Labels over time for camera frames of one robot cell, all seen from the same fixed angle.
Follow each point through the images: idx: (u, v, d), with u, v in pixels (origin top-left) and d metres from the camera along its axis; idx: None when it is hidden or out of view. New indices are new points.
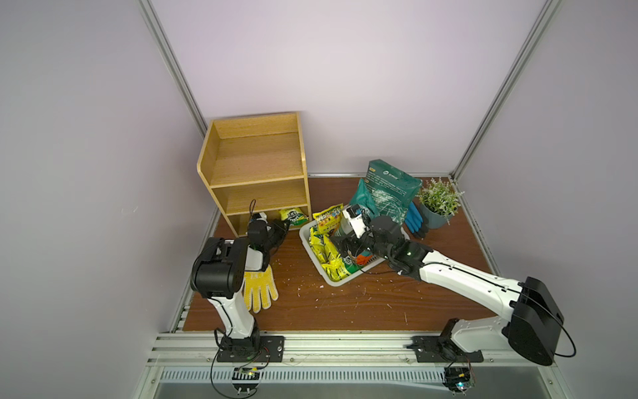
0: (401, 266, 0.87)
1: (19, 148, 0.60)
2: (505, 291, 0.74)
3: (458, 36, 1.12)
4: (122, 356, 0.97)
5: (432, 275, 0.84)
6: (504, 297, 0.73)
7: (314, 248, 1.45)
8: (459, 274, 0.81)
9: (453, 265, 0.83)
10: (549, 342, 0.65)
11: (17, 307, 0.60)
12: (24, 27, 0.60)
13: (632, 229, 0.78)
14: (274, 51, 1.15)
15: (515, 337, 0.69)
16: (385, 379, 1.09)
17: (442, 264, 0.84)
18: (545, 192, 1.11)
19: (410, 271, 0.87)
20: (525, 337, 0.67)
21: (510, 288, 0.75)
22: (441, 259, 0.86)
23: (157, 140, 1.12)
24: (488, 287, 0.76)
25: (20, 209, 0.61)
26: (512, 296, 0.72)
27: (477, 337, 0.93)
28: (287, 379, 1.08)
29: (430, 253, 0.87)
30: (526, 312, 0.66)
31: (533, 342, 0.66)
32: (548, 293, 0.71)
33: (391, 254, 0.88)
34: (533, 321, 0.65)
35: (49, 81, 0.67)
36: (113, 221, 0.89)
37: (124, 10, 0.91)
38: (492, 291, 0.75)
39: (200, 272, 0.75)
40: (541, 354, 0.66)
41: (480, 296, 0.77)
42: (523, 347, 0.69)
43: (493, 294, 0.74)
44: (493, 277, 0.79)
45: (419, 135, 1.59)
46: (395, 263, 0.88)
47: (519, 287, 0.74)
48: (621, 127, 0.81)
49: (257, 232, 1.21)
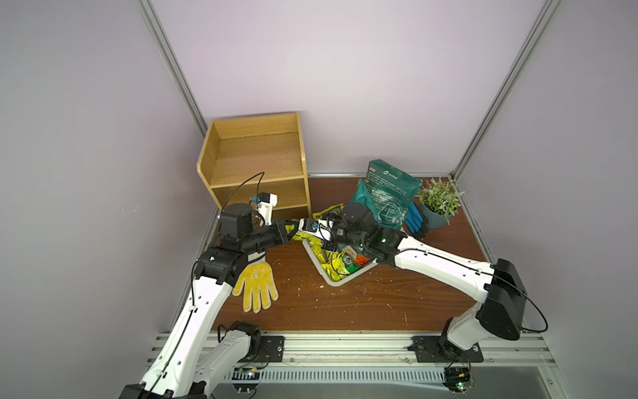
0: (375, 253, 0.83)
1: (19, 148, 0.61)
2: (480, 273, 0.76)
3: (458, 35, 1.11)
4: (121, 357, 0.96)
5: (408, 262, 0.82)
6: (478, 281, 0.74)
7: (314, 248, 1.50)
8: (434, 259, 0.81)
9: (428, 250, 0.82)
10: (518, 322, 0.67)
11: (20, 305, 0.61)
12: (23, 27, 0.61)
13: (631, 229, 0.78)
14: (276, 51, 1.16)
15: (486, 317, 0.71)
16: (385, 379, 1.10)
17: (416, 251, 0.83)
18: (545, 191, 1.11)
19: (385, 258, 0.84)
20: (497, 317, 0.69)
21: (483, 271, 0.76)
22: (416, 245, 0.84)
23: (157, 140, 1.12)
24: (463, 271, 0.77)
25: (22, 209, 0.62)
26: (486, 278, 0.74)
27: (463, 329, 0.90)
28: (287, 379, 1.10)
29: (405, 239, 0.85)
30: (499, 293, 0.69)
31: (503, 320, 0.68)
32: (517, 273, 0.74)
33: (365, 241, 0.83)
34: (506, 302, 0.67)
35: (50, 82, 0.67)
36: (113, 221, 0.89)
37: (124, 11, 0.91)
38: (466, 274, 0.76)
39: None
40: (509, 331, 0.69)
41: (455, 281, 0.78)
42: (493, 324, 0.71)
43: (468, 279, 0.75)
44: (466, 260, 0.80)
45: (419, 134, 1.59)
46: (370, 251, 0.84)
47: (491, 269, 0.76)
48: (620, 128, 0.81)
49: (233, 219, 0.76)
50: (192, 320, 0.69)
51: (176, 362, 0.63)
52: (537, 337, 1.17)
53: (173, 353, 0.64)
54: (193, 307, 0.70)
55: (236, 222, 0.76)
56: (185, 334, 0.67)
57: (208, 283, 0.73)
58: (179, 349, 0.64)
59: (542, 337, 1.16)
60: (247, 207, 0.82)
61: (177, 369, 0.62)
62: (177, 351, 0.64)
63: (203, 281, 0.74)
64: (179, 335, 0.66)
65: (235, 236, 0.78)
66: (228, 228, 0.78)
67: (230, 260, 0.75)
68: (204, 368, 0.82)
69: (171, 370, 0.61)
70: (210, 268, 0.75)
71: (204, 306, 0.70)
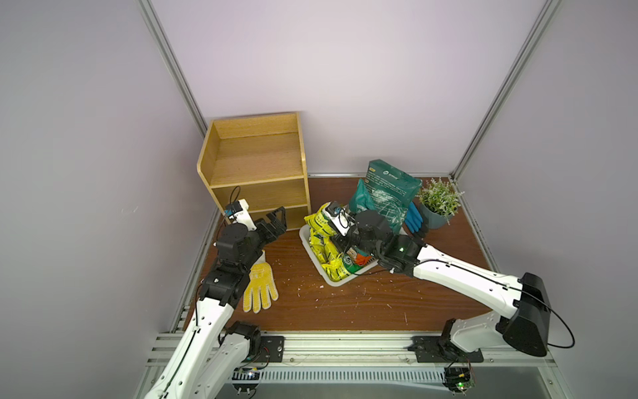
0: (393, 263, 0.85)
1: (21, 148, 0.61)
2: (507, 288, 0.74)
3: (458, 34, 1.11)
4: (122, 356, 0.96)
5: (428, 273, 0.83)
6: (507, 296, 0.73)
7: (314, 248, 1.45)
8: (458, 272, 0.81)
9: (449, 262, 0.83)
10: (545, 337, 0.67)
11: (19, 304, 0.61)
12: (24, 27, 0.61)
13: (631, 229, 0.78)
14: (275, 51, 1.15)
15: (512, 332, 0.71)
16: (385, 379, 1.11)
17: (439, 263, 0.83)
18: (544, 191, 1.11)
19: (402, 268, 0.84)
20: (524, 333, 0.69)
21: (511, 285, 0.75)
22: (439, 256, 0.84)
23: (157, 140, 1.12)
24: (489, 285, 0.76)
25: (22, 210, 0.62)
26: (514, 293, 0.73)
27: (473, 335, 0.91)
28: (287, 379, 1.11)
29: (424, 248, 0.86)
30: (529, 311, 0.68)
31: (532, 337, 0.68)
32: (545, 289, 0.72)
33: (381, 251, 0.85)
34: (537, 320, 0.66)
35: (51, 82, 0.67)
36: (113, 221, 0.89)
37: (124, 11, 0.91)
38: (493, 289, 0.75)
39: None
40: (537, 347, 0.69)
41: (480, 295, 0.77)
42: (519, 340, 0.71)
43: (496, 293, 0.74)
44: (493, 273, 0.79)
45: (419, 135, 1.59)
46: (385, 261, 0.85)
47: (519, 284, 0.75)
48: (620, 128, 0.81)
49: (229, 248, 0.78)
50: (194, 340, 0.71)
51: (178, 382, 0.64)
52: None
53: (174, 374, 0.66)
54: (196, 328, 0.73)
55: (233, 249, 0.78)
56: (187, 355, 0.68)
57: (213, 304, 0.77)
58: (181, 369, 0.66)
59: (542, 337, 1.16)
60: (242, 229, 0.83)
61: (179, 389, 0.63)
62: (179, 371, 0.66)
63: (206, 302, 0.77)
64: (181, 355, 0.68)
65: (234, 259, 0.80)
66: (227, 253, 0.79)
67: (233, 283, 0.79)
68: (200, 383, 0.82)
69: (172, 390, 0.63)
70: (214, 289, 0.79)
71: (208, 327, 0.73)
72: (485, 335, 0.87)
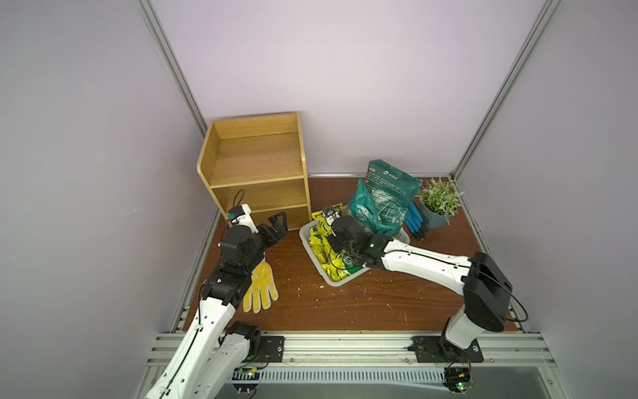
0: (365, 258, 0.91)
1: (21, 147, 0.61)
2: (457, 267, 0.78)
3: (458, 34, 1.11)
4: (122, 356, 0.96)
5: (394, 263, 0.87)
6: (455, 273, 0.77)
7: (314, 248, 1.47)
8: (418, 258, 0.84)
9: (411, 250, 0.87)
10: (499, 309, 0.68)
11: (19, 303, 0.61)
12: (23, 27, 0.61)
13: (632, 229, 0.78)
14: (275, 51, 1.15)
15: (470, 308, 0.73)
16: (385, 379, 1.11)
17: (400, 251, 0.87)
18: (544, 191, 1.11)
19: (375, 262, 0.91)
20: (478, 308, 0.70)
21: (460, 263, 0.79)
22: (401, 246, 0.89)
23: (156, 140, 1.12)
24: (441, 265, 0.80)
25: (21, 209, 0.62)
26: (463, 270, 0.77)
27: (459, 327, 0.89)
28: (287, 379, 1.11)
29: (392, 242, 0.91)
30: (475, 283, 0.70)
31: (485, 311, 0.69)
32: (494, 264, 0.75)
33: (354, 248, 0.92)
34: (481, 291, 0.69)
35: (50, 81, 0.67)
36: (112, 221, 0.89)
37: (124, 11, 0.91)
38: (445, 268, 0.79)
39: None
40: (493, 322, 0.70)
41: (436, 276, 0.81)
42: (478, 317, 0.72)
43: (447, 273, 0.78)
44: (446, 255, 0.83)
45: (419, 135, 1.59)
46: (359, 257, 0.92)
47: (468, 262, 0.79)
48: (620, 128, 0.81)
49: (233, 248, 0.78)
50: (197, 338, 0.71)
51: (179, 380, 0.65)
52: (538, 337, 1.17)
53: (176, 371, 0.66)
54: (198, 327, 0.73)
55: (237, 249, 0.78)
56: (189, 353, 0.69)
57: (214, 304, 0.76)
58: (184, 366, 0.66)
59: (542, 337, 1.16)
60: (246, 230, 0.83)
61: (180, 387, 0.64)
62: (181, 368, 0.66)
63: (208, 302, 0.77)
64: (184, 352, 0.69)
65: (238, 260, 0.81)
66: (230, 253, 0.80)
67: (235, 283, 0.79)
68: (202, 382, 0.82)
69: (174, 387, 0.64)
70: (218, 289, 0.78)
71: (209, 326, 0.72)
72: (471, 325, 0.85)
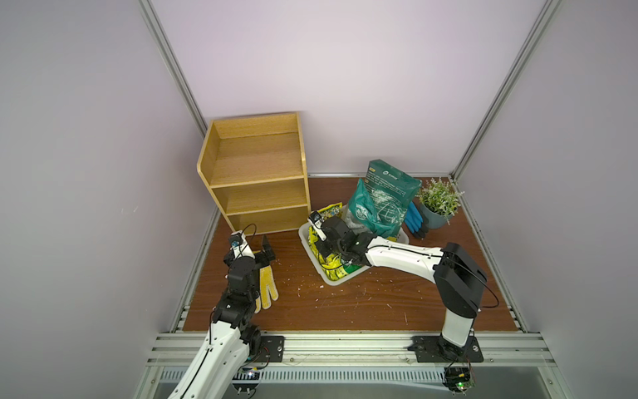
0: (351, 255, 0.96)
1: (21, 147, 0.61)
2: (430, 257, 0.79)
3: (458, 34, 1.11)
4: (122, 357, 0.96)
5: (376, 257, 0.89)
6: (429, 263, 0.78)
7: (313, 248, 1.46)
8: (398, 252, 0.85)
9: (390, 244, 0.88)
10: (469, 296, 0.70)
11: (19, 302, 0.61)
12: (23, 27, 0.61)
13: (631, 229, 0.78)
14: (275, 51, 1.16)
15: (445, 297, 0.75)
16: (385, 379, 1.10)
17: (380, 246, 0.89)
18: (544, 190, 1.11)
19: (360, 259, 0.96)
20: (451, 296, 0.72)
21: (434, 253, 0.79)
22: (382, 242, 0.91)
23: (157, 140, 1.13)
24: (416, 256, 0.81)
25: (22, 209, 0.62)
26: (435, 260, 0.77)
27: (450, 322, 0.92)
28: (287, 379, 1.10)
29: (375, 238, 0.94)
30: (448, 272, 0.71)
31: (458, 298, 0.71)
32: (465, 253, 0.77)
33: (341, 246, 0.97)
34: (453, 280, 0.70)
35: (51, 83, 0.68)
36: (113, 221, 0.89)
37: (124, 11, 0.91)
38: (419, 259, 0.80)
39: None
40: (466, 308, 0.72)
41: (413, 267, 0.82)
42: (453, 304, 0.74)
43: (421, 263, 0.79)
44: (421, 247, 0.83)
45: (419, 134, 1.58)
46: (346, 254, 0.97)
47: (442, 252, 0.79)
48: (620, 128, 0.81)
49: (240, 279, 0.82)
50: (208, 357, 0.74)
51: (190, 396, 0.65)
52: (538, 337, 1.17)
53: (187, 387, 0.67)
54: (209, 347, 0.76)
55: (243, 281, 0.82)
56: (199, 371, 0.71)
57: (223, 327, 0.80)
58: (193, 383, 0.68)
59: (542, 337, 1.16)
60: (251, 261, 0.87)
61: None
62: (191, 385, 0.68)
63: (218, 325, 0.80)
64: (195, 370, 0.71)
65: (243, 289, 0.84)
66: (237, 285, 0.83)
67: (242, 309, 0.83)
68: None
69: None
70: (226, 315, 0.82)
71: (218, 347, 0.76)
72: (463, 320, 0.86)
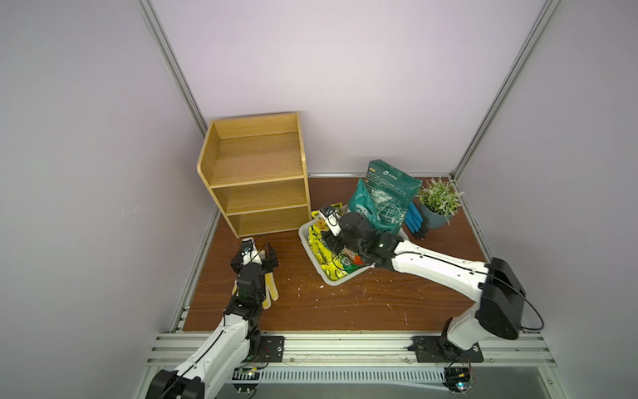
0: (373, 258, 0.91)
1: (21, 146, 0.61)
2: (473, 273, 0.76)
3: (458, 34, 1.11)
4: (122, 357, 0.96)
5: (404, 264, 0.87)
6: (472, 279, 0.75)
7: (313, 247, 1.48)
8: (431, 262, 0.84)
9: (423, 253, 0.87)
10: (515, 318, 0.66)
11: (18, 302, 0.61)
12: (23, 26, 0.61)
13: (631, 229, 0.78)
14: (276, 51, 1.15)
15: (485, 316, 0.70)
16: (385, 379, 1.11)
17: (411, 253, 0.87)
18: (544, 191, 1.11)
19: (382, 262, 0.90)
20: (493, 316, 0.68)
21: (477, 270, 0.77)
22: (412, 248, 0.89)
23: (157, 139, 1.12)
24: (457, 271, 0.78)
25: (21, 209, 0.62)
26: (479, 277, 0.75)
27: (465, 330, 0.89)
28: (287, 379, 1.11)
29: (402, 243, 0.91)
30: (492, 289, 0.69)
31: (501, 320, 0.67)
32: (512, 273, 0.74)
33: (363, 248, 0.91)
34: (500, 301, 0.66)
35: (50, 82, 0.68)
36: (112, 221, 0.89)
37: (123, 10, 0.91)
38: (461, 274, 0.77)
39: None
40: (508, 331, 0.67)
41: (450, 280, 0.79)
42: (493, 325, 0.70)
43: (463, 278, 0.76)
44: (460, 260, 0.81)
45: (420, 134, 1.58)
46: (367, 256, 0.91)
47: (485, 268, 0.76)
48: (620, 128, 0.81)
49: (247, 285, 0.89)
50: (221, 336, 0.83)
51: (206, 360, 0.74)
52: (538, 337, 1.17)
53: (202, 355, 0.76)
54: (223, 329, 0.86)
55: (251, 287, 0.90)
56: (213, 344, 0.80)
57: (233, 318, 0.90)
58: (208, 352, 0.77)
59: (542, 337, 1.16)
60: (258, 269, 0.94)
61: (207, 364, 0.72)
62: (207, 352, 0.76)
63: (232, 316, 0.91)
64: (210, 343, 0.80)
65: (251, 293, 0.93)
66: (245, 288, 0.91)
67: (250, 312, 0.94)
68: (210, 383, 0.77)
69: (201, 364, 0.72)
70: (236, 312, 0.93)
71: (232, 329, 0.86)
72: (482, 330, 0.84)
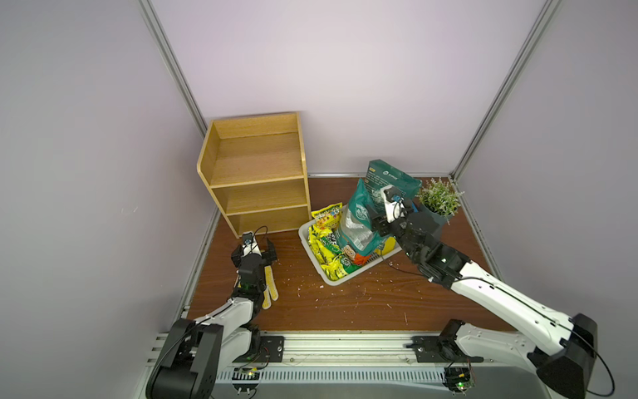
0: (433, 272, 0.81)
1: (20, 146, 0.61)
2: (555, 325, 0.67)
3: (458, 35, 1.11)
4: (122, 357, 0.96)
5: (468, 289, 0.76)
6: (553, 332, 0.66)
7: (313, 248, 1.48)
8: (503, 298, 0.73)
9: (495, 284, 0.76)
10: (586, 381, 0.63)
11: (17, 302, 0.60)
12: (22, 26, 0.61)
13: (632, 229, 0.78)
14: (276, 51, 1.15)
15: (549, 369, 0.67)
16: (385, 379, 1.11)
17: (480, 280, 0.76)
18: (544, 191, 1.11)
19: (440, 279, 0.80)
20: (565, 373, 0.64)
21: (560, 322, 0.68)
22: (482, 275, 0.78)
23: (157, 139, 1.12)
24: (534, 317, 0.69)
25: (21, 209, 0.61)
26: (562, 332, 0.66)
27: (493, 352, 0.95)
28: (287, 379, 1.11)
29: (468, 265, 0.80)
30: (576, 354, 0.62)
31: (573, 381, 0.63)
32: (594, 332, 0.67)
33: (424, 257, 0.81)
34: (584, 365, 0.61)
35: (50, 81, 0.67)
36: (112, 221, 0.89)
37: (123, 10, 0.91)
38: (539, 322, 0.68)
39: (163, 376, 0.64)
40: (573, 391, 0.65)
41: (522, 324, 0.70)
42: (553, 378, 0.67)
43: (541, 327, 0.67)
44: (541, 306, 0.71)
45: (420, 134, 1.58)
46: (426, 268, 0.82)
47: (569, 323, 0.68)
48: (621, 128, 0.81)
49: (249, 273, 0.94)
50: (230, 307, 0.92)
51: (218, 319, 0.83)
52: None
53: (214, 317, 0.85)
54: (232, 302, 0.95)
55: (252, 275, 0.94)
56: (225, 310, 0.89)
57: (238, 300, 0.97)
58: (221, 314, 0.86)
59: None
60: (257, 256, 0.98)
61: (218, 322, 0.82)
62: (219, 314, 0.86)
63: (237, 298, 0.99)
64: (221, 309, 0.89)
65: (252, 282, 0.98)
66: (247, 278, 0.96)
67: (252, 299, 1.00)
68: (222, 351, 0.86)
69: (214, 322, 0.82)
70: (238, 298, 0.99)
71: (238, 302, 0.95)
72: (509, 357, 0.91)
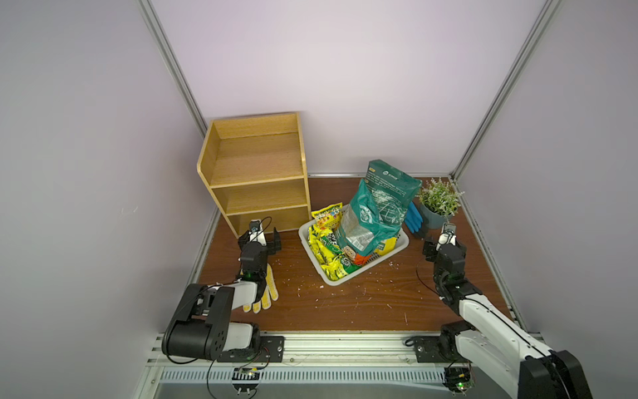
0: (444, 293, 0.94)
1: (19, 145, 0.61)
2: (531, 346, 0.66)
3: (458, 35, 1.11)
4: (121, 357, 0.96)
5: (468, 310, 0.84)
6: (523, 349, 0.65)
7: (314, 248, 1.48)
8: (493, 318, 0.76)
9: (492, 308, 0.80)
10: None
11: (17, 302, 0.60)
12: (22, 24, 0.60)
13: (632, 228, 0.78)
14: (276, 51, 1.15)
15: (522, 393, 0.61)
16: (385, 380, 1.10)
17: (481, 304, 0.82)
18: (544, 190, 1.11)
19: (450, 302, 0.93)
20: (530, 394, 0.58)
21: (537, 346, 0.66)
22: (485, 302, 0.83)
23: (157, 139, 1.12)
24: (513, 337, 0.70)
25: (20, 209, 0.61)
26: (534, 352, 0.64)
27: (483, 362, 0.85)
28: (287, 379, 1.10)
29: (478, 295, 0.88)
30: (538, 369, 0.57)
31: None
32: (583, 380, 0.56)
33: (442, 280, 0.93)
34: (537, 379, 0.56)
35: (49, 81, 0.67)
36: (111, 220, 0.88)
37: (123, 10, 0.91)
38: (516, 341, 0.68)
39: (177, 332, 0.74)
40: None
41: (502, 342, 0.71)
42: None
43: (515, 343, 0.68)
44: (527, 334, 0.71)
45: (420, 135, 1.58)
46: (440, 288, 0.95)
47: (548, 352, 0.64)
48: (621, 127, 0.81)
49: (251, 259, 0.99)
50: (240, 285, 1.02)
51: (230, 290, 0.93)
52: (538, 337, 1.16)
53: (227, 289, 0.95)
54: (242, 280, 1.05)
55: (253, 262, 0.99)
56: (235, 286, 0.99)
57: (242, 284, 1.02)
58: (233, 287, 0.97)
59: (542, 337, 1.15)
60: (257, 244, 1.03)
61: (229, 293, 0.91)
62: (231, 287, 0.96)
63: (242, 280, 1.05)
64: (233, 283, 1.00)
65: (255, 268, 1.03)
66: (248, 263, 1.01)
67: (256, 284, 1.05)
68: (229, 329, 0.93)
69: None
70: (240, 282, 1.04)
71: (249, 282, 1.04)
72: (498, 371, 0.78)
